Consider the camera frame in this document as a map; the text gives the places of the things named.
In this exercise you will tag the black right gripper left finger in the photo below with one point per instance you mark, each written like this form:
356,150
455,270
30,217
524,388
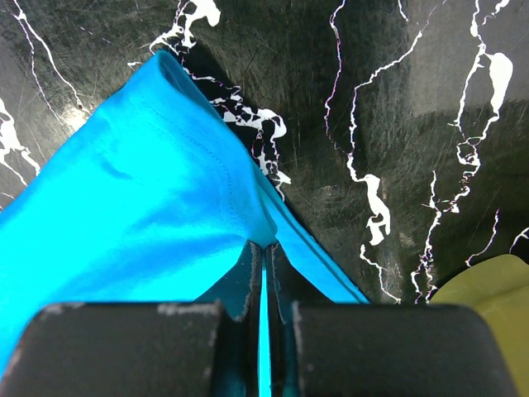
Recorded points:
208,347

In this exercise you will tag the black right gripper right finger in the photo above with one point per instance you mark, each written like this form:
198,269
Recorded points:
322,348

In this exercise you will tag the blue t shirt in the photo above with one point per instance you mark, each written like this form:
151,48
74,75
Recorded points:
151,201

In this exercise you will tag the olive green plastic bin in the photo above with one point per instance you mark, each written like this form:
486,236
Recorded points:
497,289

